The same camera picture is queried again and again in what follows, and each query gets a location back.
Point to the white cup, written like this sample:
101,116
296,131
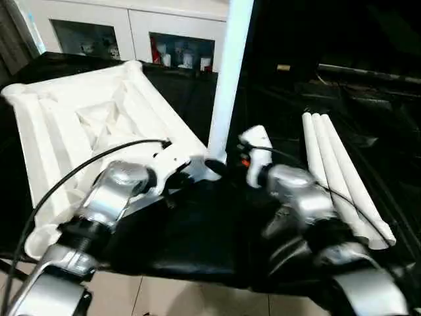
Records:
205,63

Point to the small white jar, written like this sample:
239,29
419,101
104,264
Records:
166,60

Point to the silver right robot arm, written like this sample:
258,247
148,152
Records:
296,184

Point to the black backdrop cloth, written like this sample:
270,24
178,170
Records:
329,29

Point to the red packet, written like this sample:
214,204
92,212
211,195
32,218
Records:
156,49

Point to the white glass-door cabinet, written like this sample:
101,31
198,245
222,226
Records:
131,16

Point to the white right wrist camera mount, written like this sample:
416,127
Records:
258,158

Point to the white plastic table top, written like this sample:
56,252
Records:
65,115

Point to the white plastic table leg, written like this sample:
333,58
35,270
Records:
312,148
324,148
230,66
337,148

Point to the dark metal pole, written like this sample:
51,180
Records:
378,74

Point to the tall white jar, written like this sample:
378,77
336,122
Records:
187,61

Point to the small beige label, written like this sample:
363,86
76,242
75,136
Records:
283,68

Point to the grey curtain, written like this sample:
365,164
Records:
13,42

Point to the black glossy mat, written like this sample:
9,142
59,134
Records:
204,230

